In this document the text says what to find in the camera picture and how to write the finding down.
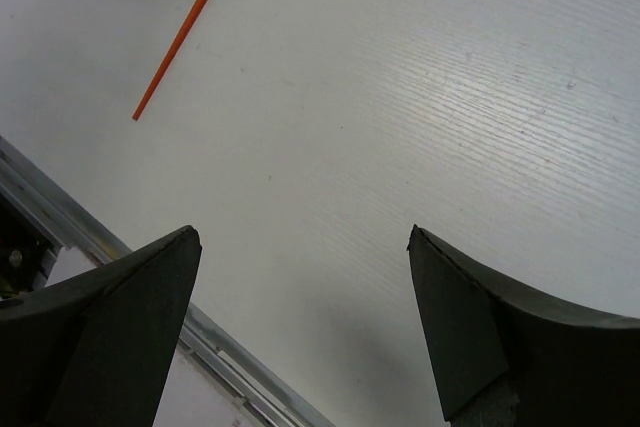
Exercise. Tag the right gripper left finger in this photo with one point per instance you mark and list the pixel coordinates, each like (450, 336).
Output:
(96, 349)

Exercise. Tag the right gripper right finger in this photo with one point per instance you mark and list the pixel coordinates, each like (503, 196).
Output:
(506, 354)

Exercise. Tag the steep orange chopstick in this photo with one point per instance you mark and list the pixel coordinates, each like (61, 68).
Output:
(171, 53)

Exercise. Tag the aluminium table rail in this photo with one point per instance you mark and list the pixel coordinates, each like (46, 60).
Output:
(81, 243)

